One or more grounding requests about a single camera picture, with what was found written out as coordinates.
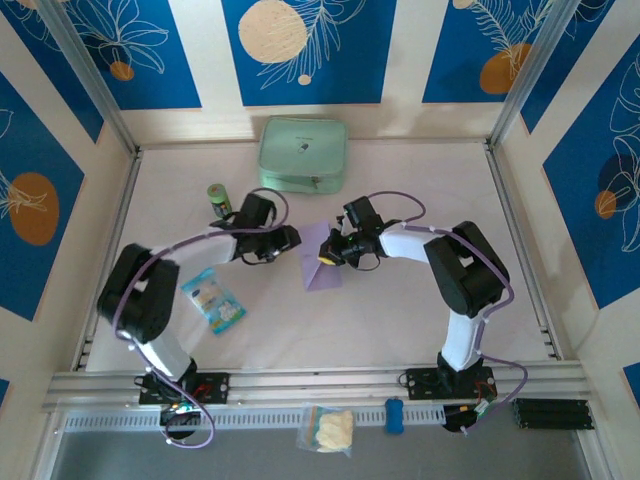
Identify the small green circuit board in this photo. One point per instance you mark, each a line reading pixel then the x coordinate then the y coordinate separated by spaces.
pixel 182 408
pixel 482 407

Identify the clear bag of yellow chips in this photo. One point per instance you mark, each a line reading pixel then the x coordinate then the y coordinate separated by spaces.
pixel 327 430

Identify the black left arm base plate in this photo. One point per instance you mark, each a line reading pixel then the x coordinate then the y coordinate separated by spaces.
pixel 217 387

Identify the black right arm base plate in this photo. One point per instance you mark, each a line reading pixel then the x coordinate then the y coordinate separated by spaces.
pixel 420 382

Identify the small blue plastic object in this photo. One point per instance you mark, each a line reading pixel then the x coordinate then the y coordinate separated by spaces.
pixel 394 415

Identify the aluminium frame post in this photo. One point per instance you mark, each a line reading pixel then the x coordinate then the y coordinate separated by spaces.
pixel 535 75
pixel 90 75

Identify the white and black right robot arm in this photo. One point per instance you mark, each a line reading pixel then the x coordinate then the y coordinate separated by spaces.
pixel 460 340

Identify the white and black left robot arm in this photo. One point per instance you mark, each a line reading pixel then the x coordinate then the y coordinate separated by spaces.
pixel 165 350

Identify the long aluminium mounting rail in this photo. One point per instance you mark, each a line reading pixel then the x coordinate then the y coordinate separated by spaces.
pixel 320 385

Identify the small green can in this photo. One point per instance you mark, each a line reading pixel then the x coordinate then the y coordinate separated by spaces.
pixel 220 200

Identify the aluminium table side rail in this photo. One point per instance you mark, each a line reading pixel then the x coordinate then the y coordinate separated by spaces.
pixel 107 225
pixel 525 250

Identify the blue snack packet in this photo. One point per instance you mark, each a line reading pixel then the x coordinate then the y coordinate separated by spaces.
pixel 215 300

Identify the lavender paper sheet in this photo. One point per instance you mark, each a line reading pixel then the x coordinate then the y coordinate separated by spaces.
pixel 320 277

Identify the mint green zip pouch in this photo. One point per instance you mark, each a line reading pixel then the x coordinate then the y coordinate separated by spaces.
pixel 300 150

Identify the black ribbed block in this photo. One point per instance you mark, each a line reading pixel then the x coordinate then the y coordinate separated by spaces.
pixel 552 414

